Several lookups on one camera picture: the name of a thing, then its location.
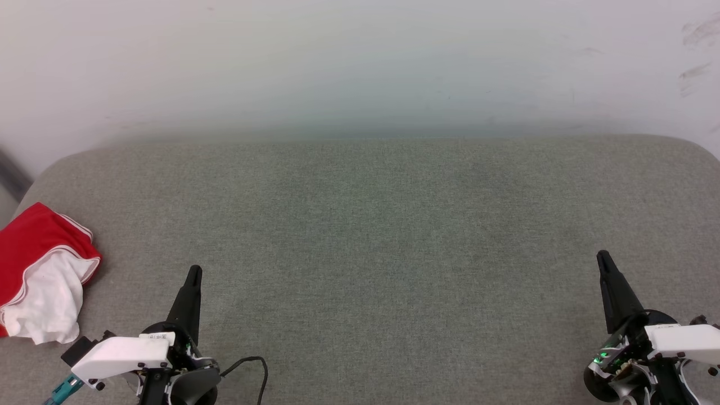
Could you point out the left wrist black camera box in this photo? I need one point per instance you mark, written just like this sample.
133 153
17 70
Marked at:
79 350

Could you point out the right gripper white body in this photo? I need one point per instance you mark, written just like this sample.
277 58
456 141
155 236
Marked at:
683 340

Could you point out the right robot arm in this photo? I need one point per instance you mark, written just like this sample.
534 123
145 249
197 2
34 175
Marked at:
599 388

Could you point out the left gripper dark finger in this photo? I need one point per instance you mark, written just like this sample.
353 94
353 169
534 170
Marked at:
188 304

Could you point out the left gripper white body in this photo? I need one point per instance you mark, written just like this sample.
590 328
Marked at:
121 354

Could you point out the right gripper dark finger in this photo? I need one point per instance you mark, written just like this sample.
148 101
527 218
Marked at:
616 292

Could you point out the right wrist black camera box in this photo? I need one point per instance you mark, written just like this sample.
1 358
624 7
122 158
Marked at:
703 320

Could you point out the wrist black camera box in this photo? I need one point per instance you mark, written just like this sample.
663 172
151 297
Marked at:
703 320
79 350

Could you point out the dark grey skirting strip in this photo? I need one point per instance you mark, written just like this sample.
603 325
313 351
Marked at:
11 177

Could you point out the red and white basketball jersey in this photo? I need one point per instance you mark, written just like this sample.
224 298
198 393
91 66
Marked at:
34 253

